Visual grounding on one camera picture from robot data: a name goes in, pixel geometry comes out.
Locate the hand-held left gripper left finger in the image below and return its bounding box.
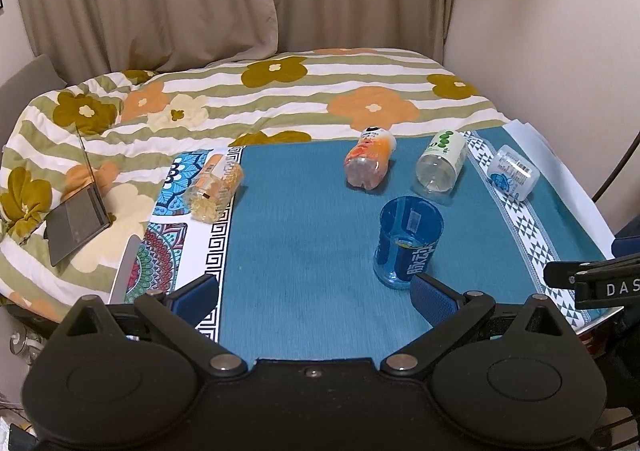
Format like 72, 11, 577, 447
65, 273, 248, 378

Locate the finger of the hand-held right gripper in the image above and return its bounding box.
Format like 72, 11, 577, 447
544, 253, 640, 287

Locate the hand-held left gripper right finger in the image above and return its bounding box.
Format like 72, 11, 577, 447
382, 273, 566, 376

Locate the blue plastic bottle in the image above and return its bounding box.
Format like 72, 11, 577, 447
373, 196, 445, 291

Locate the dark blue cloth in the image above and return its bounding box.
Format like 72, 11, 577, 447
611, 236, 640, 260

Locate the mandala patterned cloth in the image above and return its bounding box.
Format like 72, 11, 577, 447
127, 147, 247, 343

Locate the yellow label plastic bottle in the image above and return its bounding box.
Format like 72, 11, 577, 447
183, 154, 245, 224

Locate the small white blue-label bottle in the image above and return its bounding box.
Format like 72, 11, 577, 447
485, 144, 541, 202

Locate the white sheet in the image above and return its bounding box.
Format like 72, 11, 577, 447
501, 120, 617, 258

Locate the teal tablecloth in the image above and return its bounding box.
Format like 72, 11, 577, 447
217, 130, 615, 363

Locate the dark grey open laptop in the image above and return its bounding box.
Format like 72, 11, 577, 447
43, 130, 111, 267

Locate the green label plastic bottle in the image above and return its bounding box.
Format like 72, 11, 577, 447
415, 129, 470, 196

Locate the orange label plastic bottle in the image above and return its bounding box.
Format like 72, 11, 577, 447
344, 127, 399, 192

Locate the floral striped blanket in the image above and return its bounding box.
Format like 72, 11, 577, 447
0, 47, 512, 309

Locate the grey chair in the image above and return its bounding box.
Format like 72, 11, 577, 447
0, 54, 67, 104

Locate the black cable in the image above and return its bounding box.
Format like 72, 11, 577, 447
591, 130, 640, 203

